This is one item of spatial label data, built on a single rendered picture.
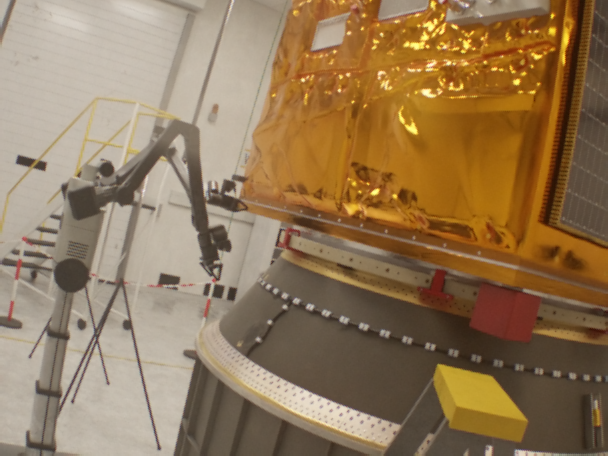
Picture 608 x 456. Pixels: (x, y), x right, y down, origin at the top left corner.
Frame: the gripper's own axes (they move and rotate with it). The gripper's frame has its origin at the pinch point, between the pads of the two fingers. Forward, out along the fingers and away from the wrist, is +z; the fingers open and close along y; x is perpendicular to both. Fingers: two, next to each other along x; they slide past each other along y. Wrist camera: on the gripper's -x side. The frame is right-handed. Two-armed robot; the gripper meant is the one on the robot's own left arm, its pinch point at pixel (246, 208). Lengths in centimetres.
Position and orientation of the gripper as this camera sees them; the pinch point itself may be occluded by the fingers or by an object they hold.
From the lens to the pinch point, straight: 287.4
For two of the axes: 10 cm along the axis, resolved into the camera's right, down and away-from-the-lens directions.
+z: 8.5, 2.3, 4.7
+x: -2.5, 9.7, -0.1
